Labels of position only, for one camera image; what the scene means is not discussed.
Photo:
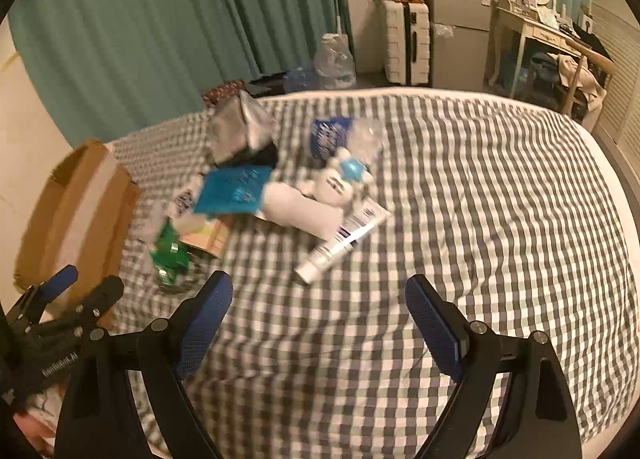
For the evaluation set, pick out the white louvered closet door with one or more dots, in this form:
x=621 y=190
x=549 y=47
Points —
x=617 y=64

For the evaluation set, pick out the dark blue printed wrapper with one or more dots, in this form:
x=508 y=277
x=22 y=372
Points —
x=325 y=136

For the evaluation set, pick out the beige cloth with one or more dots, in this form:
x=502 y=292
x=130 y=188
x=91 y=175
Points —
x=580 y=76

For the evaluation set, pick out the patterned brown gift bag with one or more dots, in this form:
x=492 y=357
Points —
x=225 y=91

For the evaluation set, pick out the white suitcase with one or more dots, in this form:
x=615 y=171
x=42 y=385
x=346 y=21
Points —
x=400 y=39

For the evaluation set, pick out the small white printed packet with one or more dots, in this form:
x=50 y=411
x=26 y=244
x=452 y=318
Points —
x=185 y=199

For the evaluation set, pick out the cream dressing table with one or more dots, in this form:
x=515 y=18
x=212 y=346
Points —
x=545 y=31

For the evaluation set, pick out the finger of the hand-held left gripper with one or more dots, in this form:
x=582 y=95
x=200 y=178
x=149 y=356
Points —
x=57 y=284
x=102 y=299

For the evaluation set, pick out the white tube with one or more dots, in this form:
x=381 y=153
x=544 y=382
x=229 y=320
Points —
x=345 y=234

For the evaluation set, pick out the large clear water bottle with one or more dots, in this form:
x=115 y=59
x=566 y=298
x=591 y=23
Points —
x=335 y=59

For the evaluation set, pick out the silver foil pouch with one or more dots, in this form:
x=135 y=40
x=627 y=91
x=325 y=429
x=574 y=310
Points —
x=235 y=129

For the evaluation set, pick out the tan paper card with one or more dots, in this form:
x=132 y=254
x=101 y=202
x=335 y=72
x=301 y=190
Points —
x=210 y=239

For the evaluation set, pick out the checkered bed sheet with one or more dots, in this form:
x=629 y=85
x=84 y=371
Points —
x=450 y=214

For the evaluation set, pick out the brown cardboard box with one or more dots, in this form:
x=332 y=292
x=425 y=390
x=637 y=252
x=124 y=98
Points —
x=75 y=209

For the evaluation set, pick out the teal blue flat packet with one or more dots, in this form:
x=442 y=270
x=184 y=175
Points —
x=225 y=189

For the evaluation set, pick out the black bag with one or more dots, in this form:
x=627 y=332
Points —
x=595 y=41

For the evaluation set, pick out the plain white bottle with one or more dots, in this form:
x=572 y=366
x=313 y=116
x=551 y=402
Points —
x=300 y=211

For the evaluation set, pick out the grey mini fridge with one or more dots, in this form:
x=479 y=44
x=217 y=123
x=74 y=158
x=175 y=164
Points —
x=460 y=39

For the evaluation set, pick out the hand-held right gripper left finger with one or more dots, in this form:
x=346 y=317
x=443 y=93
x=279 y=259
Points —
x=205 y=324

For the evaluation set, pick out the white bottle with blue cap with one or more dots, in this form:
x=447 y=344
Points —
x=332 y=184

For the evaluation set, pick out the dark clothes pile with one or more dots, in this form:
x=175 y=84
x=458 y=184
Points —
x=265 y=84

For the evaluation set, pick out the wooden chair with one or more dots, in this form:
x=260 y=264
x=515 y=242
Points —
x=595 y=56

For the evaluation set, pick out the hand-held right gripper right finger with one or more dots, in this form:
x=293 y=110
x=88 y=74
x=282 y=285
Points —
x=432 y=324

